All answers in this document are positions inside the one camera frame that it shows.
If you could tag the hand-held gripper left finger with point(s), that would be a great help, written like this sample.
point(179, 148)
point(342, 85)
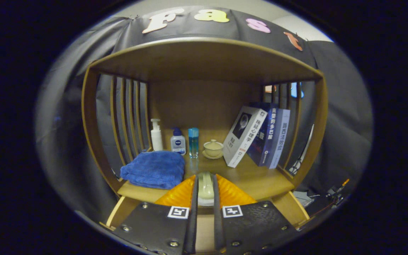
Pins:
point(192, 226)

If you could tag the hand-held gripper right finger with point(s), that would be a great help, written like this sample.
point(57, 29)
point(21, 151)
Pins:
point(218, 226)

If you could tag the white soap dish with soap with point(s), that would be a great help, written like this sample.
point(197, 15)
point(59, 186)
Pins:
point(205, 187)

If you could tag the wooden drawer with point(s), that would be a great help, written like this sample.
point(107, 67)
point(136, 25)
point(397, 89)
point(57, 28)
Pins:
point(289, 209)

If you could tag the wooden countertop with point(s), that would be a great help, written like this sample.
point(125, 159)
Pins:
point(257, 180)

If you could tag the wooden cabinet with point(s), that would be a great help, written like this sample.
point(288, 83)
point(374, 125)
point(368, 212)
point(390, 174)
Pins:
point(204, 60)

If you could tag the blue folded towel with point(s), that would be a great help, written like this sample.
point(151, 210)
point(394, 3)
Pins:
point(154, 170)

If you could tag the beige lidded teacup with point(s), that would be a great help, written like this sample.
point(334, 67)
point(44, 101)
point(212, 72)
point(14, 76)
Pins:
point(213, 148)

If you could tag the clear blue bottle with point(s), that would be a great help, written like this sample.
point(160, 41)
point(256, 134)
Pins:
point(193, 143)

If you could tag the white bottle with blue cap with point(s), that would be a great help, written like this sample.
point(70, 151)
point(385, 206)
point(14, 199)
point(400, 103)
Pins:
point(178, 143)

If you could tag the white book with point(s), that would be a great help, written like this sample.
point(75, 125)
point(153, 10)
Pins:
point(243, 136)

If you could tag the white pump bottle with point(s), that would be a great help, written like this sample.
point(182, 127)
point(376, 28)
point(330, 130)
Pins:
point(156, 138)

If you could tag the dark blue book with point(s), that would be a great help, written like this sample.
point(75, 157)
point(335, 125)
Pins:
point(266, 141)

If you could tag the lavender book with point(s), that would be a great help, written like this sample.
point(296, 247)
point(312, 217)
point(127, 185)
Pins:
point(281, 138)

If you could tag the black equipment with orange parts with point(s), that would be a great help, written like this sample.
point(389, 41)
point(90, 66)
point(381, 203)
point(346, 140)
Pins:
point(336, 194)

